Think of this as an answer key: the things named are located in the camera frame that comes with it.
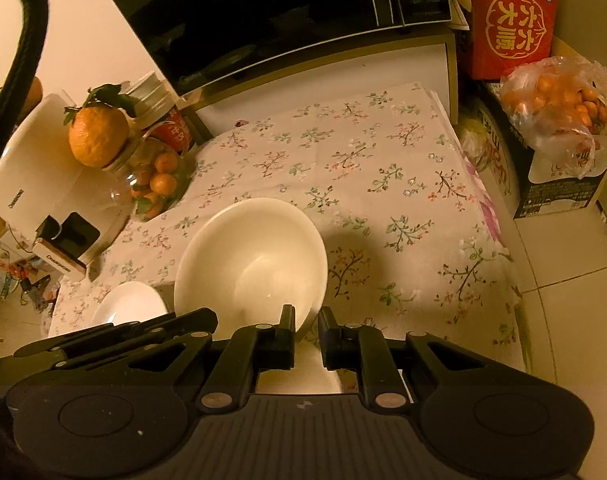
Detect white plate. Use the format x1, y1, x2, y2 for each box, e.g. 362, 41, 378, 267
92, 281, 168, 325

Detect cream bowl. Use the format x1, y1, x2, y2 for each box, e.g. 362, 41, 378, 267
174, 197, 327, 340

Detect floral tablecloth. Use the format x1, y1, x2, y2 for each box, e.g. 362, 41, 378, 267
50, 84, 525, 368

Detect white air fryer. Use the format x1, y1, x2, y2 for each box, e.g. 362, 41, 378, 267
0, 93, 132, 282

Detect glass jar of tangerines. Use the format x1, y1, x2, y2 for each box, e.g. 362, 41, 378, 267
104, 129, 192, 222

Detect red labelled jar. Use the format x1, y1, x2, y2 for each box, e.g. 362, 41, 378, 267
150, 106, 193, 153

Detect large orange pomelo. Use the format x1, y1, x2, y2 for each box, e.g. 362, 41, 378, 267
64, 84, 136, 168

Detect stacked white cups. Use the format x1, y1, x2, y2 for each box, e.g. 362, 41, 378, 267
126, 72, 176, 119

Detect plastic bag of oranges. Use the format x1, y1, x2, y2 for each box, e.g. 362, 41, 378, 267
499, 56, 607, 179

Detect black microwave oven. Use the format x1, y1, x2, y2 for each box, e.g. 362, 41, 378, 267
113, 0, 451, 96

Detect red gift box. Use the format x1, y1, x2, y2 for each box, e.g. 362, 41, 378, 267
461, 0, 558, 80

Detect black cable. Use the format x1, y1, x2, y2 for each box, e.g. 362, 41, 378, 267
0, 0, 51, 196

